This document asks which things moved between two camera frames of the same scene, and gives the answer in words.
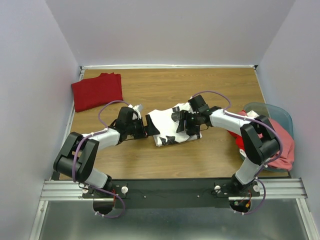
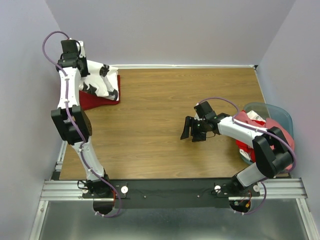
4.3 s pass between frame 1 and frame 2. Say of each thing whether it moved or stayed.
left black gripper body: moved
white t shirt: moved
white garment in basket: stayed
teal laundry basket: stayed
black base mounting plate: stayed
